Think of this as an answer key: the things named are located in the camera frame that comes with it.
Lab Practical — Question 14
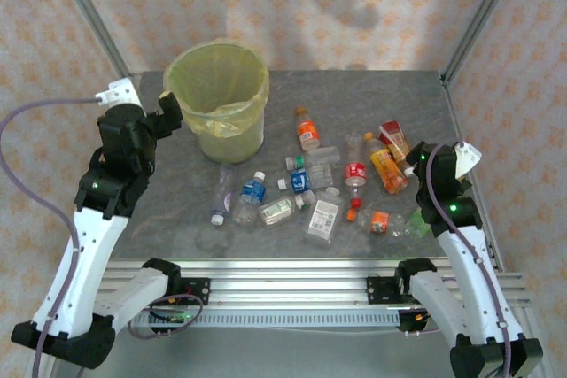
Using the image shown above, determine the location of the thin purple base cable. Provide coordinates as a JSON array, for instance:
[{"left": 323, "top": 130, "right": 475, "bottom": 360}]
[
  {"left": 403, "top": 324, "right": 444, "bottom": 337},
  {"left": 127, "top": 292, "right": 206, "bottom": 340}
]

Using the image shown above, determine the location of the large blue label water bottle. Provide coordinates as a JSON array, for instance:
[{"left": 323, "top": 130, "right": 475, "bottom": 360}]
[{"left": 231, "top": 170, "right": 268, "bottom": 227}]

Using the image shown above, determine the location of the clear bottle green neck ring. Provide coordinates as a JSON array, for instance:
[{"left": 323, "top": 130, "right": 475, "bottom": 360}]
[{"left": 284, "top": 146, "right": 342, "bottom": 172}]

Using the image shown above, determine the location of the yellow bin liner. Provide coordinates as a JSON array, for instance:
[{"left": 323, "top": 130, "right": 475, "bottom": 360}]
[{"left": 163, "top": 39, "right": 270, "bottom": 138}]

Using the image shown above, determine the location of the clear plastic bin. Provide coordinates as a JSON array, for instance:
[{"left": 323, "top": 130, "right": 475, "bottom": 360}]
[{"left": 163, "top": 39, "right": 270, "bottom": 166}]

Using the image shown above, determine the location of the red label cola bottle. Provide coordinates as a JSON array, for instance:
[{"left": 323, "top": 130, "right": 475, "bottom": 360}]
[{"left": 344, "top": 132, "right": 369, "bottom": 211}]

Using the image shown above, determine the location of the slotted grey cable tray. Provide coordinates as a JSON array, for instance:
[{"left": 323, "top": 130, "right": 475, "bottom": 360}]
[{"left": 132, "top": 310, "right": 402, "bottom": 329}]

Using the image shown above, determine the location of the square clear white label bottle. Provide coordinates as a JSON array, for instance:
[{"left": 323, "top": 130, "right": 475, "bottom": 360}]
[{"left": 303, "top": 186, "right": 346, "bottom": 247}]

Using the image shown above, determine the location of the crushed green plastic bottle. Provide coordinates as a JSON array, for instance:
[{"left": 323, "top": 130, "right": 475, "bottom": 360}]
[{"left": 400, "top": 207, "right": 433, "bottom": 237}]

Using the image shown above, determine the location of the purple label clear bottle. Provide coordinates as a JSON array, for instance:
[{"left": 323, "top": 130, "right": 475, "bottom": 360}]
[{"left": 210, "top": 164, "right": 238, "bottom": 226}]

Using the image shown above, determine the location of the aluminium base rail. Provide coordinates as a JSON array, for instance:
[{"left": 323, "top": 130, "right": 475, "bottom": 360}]
[{"left": 95, "top": 257, "right": 532, "bottom": 312}]

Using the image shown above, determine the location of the yellow label orange juice bottle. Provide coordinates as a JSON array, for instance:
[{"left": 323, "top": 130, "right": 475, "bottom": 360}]
[{"left": 362, "top": 131, "right": 409, "bottom": 196}]

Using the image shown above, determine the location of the grey metal shelf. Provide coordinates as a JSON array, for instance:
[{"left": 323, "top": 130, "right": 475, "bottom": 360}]
[{"left": 48, "top": 327, "right": 457, "bottom": 378}]

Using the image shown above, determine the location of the orange label brown cap bottle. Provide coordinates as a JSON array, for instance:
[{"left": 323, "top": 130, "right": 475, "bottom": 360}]
[{"left": 294, "top": 106, "right": 321, "bottom": 152}]

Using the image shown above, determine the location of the small blue label water bottle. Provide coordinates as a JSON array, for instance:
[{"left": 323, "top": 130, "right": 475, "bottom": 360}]
[{"left": 276, "top": 165, "right": 336, "bottom": 192}]

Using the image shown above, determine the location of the aluminium side rail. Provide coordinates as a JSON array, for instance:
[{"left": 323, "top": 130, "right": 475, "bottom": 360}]
[{"left": 440, "top": 79, "right": 506, "bottom": 273}]

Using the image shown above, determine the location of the green white label bottle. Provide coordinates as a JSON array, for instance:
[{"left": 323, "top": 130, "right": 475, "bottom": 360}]
[{"left": 258, "top": 189, "right": 316, "bottom": 228}]

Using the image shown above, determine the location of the aluminium frame post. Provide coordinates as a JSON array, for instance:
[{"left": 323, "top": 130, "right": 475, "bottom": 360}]
[
  {"left": 440, "top": 0, "right": 528, "bottom": 87},
  {"left": 47, "top": 0, "right": 134, "bottom": 87}
]

